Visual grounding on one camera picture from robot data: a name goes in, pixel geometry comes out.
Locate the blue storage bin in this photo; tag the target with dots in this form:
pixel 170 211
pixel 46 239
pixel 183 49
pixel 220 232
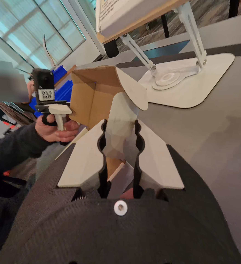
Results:
pixel 59 71

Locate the white cardboard box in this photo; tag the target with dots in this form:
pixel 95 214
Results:
pixel 87 92

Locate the person's left forearm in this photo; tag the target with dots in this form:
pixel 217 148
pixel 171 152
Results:
pixel 13 144

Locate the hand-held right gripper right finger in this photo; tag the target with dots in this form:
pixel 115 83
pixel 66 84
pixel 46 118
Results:
pixel 159 165

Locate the person's right hand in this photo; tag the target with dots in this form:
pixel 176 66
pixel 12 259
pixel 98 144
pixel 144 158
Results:
pixel 127 195

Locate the clear acrylic strut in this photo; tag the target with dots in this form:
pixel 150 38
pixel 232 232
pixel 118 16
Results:
pixel 139 51
pixel 192 31

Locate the brown slatted chair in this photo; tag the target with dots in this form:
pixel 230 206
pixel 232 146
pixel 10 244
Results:
pixel 17 112

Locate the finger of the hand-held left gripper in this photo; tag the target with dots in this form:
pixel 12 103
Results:
pixel 60 108

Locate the clear acrylic bracket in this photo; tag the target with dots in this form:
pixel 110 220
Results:
pixel 180 72

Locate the printed paper sheet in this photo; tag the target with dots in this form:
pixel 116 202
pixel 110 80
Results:
pixel 107 14

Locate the long wooden slat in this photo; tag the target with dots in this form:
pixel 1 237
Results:
pixel 65 75

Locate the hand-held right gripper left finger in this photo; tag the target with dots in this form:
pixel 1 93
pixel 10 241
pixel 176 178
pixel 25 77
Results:
pixel 83 165

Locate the person's left hand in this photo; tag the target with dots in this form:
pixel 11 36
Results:
pixel 52 134

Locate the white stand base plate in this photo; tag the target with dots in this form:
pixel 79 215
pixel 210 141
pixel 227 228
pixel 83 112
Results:
pixel 194 90

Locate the white standing sign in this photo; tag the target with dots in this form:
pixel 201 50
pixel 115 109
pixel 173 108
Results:
pixel 49 51

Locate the black post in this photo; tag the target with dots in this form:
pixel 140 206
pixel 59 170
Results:
pixel 111 48

